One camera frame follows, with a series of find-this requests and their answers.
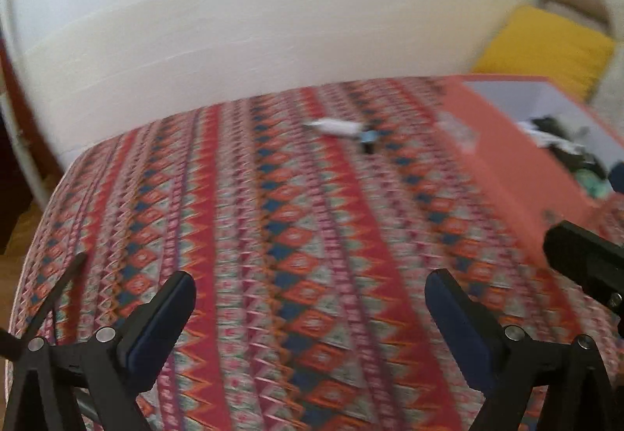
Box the black cloth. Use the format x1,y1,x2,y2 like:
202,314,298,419
530,116,608,179

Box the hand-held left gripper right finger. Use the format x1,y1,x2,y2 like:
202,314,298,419
425,269,617,431

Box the silver blister pack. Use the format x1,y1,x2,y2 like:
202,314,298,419
516,119,553,145

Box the yellow pillow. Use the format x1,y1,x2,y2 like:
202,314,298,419
469,5,616,101

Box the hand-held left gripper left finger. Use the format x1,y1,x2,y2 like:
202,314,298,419
7,271,197,431

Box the green tape roll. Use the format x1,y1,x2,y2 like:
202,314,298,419
572,167,613,199

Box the red patterned blanket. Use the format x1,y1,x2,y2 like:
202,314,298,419
5,76,624,431

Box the small white tube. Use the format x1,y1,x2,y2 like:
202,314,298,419
303,117,365,140

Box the dark wooden door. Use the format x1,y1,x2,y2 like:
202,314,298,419
0,46,36,256

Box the white pipe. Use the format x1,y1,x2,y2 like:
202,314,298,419
0,0,50,205

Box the salmon pink cardboard box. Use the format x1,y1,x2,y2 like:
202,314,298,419
440,74,624,244

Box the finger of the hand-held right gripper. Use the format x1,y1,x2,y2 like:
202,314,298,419
543,220,624,316

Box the small blue black item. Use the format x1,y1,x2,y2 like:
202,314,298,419
359,129,382,155

